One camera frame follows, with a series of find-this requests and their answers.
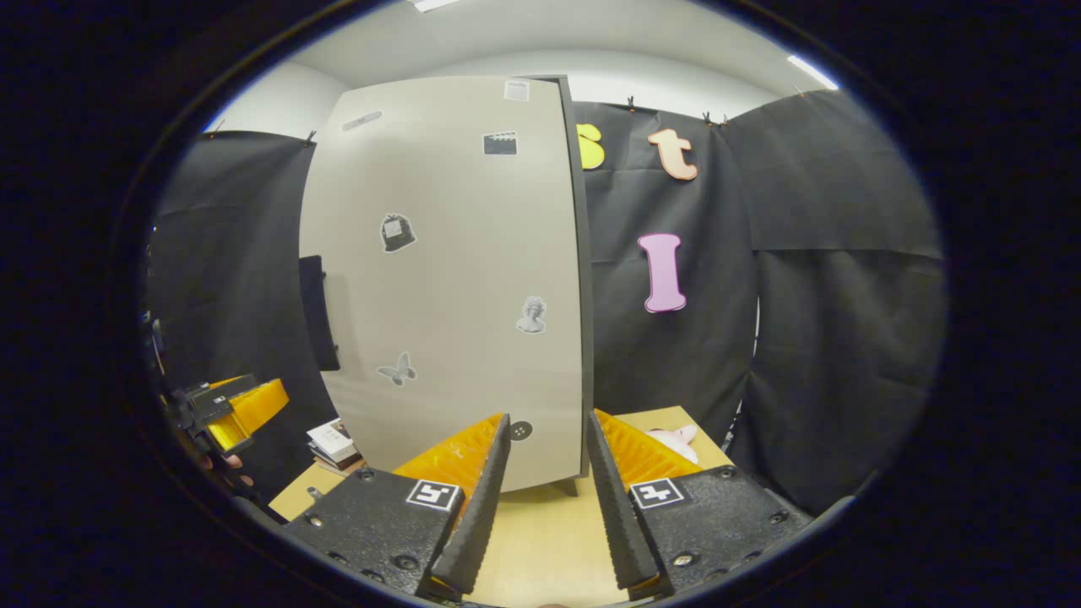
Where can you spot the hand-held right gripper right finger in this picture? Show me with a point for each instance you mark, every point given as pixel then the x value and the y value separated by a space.
pixel 621 523

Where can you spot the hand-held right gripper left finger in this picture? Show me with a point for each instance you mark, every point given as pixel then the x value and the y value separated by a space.
pixel 481 515

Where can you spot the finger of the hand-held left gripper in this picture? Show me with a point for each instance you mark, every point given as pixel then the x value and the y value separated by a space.
pixel 218 401
pixel 258 405

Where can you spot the light grey cabinet door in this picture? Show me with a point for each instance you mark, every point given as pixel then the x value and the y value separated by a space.
pixel 456 279

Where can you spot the white book with dark picture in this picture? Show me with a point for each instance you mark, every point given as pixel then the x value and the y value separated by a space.
pixel 329 435

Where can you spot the pink green plush toy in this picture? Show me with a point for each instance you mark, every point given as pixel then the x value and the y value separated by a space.
pixel 676 439

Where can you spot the black backdrop cloth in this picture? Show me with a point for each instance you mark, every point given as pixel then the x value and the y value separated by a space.
pixel 844 338

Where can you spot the ceiling light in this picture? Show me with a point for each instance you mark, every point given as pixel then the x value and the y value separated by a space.
pixel 431 4

